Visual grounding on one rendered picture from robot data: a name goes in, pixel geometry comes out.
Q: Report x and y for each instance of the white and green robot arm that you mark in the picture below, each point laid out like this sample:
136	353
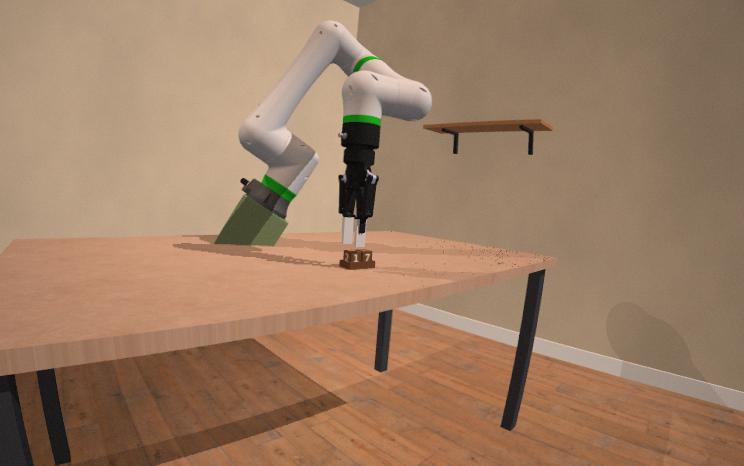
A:
366	97

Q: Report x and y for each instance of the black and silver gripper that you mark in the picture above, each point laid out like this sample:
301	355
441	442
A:
359	162

